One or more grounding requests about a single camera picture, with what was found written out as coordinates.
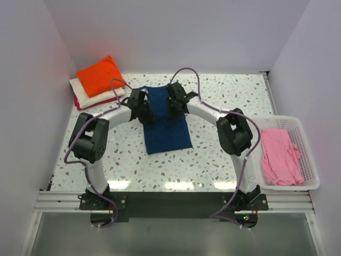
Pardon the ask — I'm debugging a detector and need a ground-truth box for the blue mickey t-shirt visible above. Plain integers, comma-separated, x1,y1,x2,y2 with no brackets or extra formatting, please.
140,86,192,155

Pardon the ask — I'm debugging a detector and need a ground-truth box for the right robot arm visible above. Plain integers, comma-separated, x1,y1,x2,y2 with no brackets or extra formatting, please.
166,82,261,210

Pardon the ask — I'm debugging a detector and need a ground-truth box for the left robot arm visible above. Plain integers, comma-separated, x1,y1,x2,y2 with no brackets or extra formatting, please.
64,89,155,209

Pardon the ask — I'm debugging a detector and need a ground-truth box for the orange folded t-shirt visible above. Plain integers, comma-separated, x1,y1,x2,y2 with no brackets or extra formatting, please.
76,55,124,98

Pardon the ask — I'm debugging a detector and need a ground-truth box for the white folded t-shirt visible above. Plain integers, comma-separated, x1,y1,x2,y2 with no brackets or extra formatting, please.
69,77,125,109

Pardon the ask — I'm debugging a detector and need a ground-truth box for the red folded t-shirt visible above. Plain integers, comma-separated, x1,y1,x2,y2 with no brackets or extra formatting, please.
74,96,119,111

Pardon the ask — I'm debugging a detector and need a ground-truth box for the pink t-shirt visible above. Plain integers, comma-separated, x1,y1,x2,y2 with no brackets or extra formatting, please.
261,129,304,186

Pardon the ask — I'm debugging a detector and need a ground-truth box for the white plastic basket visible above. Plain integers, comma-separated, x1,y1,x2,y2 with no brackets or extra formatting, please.
247,116,320,191

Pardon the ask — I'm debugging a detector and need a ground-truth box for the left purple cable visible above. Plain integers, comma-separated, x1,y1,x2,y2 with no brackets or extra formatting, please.
65,78,133,229

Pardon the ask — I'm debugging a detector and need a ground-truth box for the purple cable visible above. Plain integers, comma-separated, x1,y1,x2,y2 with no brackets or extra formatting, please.
65,78,133,229
169,68,261,221

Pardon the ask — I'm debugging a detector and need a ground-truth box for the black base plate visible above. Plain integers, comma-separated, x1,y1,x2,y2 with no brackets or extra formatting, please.
78,191,269,228

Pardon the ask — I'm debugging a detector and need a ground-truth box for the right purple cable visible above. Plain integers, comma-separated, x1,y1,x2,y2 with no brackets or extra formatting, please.
169,68,261,221

